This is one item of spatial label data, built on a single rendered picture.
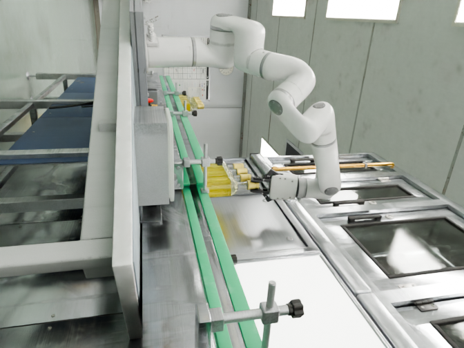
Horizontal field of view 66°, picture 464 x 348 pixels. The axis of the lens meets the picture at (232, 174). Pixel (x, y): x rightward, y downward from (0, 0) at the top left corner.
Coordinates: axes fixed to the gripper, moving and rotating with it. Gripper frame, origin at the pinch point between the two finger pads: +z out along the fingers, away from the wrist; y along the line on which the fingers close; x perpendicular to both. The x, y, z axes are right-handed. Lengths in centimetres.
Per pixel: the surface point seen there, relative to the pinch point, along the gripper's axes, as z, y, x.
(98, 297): 43, -15, 47
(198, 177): 20.5, 6.2, 10.0
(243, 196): 3.9, -13.1, -14.4
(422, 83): -123, 18, -146
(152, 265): 25, 7, 57
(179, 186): 25.5, 7.6, 19.9
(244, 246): 3.3, -12.4, 22.1
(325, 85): -87, -14, -286
